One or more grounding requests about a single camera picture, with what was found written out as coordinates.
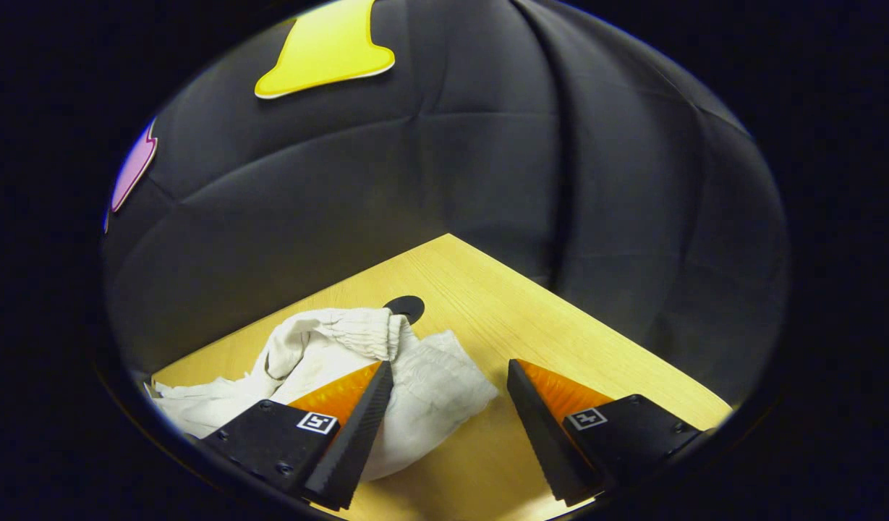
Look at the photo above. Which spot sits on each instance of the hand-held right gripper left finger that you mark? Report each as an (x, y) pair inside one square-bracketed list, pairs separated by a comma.
[(357, 441)]

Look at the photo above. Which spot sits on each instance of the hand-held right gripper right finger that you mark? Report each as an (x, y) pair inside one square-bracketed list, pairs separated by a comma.
[(545, 441)]

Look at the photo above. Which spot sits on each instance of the white jeans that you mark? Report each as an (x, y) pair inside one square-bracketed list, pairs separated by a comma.
[(430, 391)]

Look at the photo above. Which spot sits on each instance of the black table grommet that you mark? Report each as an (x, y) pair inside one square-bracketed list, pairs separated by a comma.
[(408, 305)]

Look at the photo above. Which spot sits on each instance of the black backdrop cloth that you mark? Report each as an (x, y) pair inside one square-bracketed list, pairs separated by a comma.
[(487, 145)]

